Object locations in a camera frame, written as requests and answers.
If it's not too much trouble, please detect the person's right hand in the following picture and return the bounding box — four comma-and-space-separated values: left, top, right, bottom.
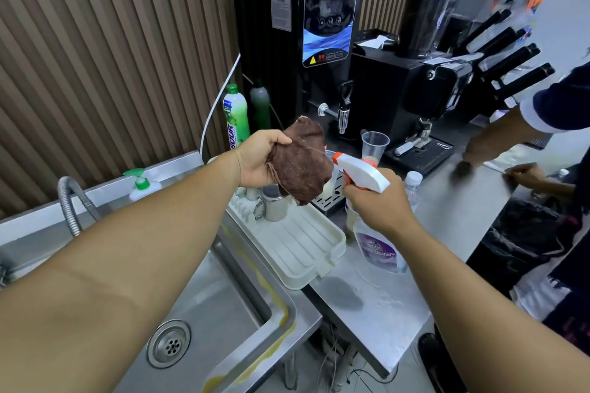
342, 168, 419, 239

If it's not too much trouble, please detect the person's left hand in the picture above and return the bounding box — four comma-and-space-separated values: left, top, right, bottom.
235, 130, 293, 189

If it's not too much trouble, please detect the brown cleaning cloth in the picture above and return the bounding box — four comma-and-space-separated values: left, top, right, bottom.
266, 116, 334, 206

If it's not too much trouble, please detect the white spray bottle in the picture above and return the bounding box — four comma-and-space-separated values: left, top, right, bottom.
332, 152, 409, 274

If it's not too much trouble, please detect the person's right forearm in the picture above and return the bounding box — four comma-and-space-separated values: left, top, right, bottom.
392, 222, 590, 393

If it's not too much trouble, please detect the person's left forearm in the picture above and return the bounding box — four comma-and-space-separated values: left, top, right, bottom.
0, 149, 242, 393

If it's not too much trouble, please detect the black drip tray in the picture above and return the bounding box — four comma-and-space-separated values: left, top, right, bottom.
310, 171, 347, 217

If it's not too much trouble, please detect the dark green bottle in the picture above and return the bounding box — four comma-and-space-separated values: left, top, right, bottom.
249, 80, 271, 133

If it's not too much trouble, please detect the green dish soap bottle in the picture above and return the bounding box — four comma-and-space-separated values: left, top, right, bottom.
222, 84, 251, 150

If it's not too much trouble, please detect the clear plastic cup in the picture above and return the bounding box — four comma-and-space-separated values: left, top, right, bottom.
361, 131, 391, 167

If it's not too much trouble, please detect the clear water bottle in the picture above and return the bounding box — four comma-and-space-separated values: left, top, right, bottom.
404, 171, 424, 213

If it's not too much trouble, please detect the steel milk pitcher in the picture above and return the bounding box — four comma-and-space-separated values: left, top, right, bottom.
253, 184, 292, 222

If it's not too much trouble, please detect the white dish drying tray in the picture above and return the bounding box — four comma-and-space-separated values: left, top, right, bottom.
226, 185, 347, 291

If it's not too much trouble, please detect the black espresso machine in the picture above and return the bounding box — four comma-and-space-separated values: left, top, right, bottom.
348, 29, 475, 177

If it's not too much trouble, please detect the black water boiler dispenser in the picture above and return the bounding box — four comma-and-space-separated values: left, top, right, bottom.
229, 0, 371, 141

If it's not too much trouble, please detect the white pump soap dispenser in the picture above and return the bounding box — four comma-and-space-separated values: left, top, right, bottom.
123, 168, 163, 203

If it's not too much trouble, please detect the black trash bag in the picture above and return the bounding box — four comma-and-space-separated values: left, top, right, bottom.
466, 198, 577, 299

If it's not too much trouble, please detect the black coffee grinder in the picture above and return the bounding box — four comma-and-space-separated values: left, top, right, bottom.
395, 0, 451, 60

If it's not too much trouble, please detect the person's black shoe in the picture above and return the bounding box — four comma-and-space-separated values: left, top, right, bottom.
418, 332, 457, 393

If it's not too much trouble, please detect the stainless steel sink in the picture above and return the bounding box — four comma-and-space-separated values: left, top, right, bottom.
0, 151, 323, 393

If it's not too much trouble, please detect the black knife block set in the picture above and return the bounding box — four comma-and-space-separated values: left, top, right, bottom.
454, 9, 557, 109

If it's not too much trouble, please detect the flexible metal faucet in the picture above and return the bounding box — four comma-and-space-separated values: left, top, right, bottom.
57, 176, 102, 237

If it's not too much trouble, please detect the white hose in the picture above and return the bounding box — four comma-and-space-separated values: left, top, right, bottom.
199, 53, 242, 163

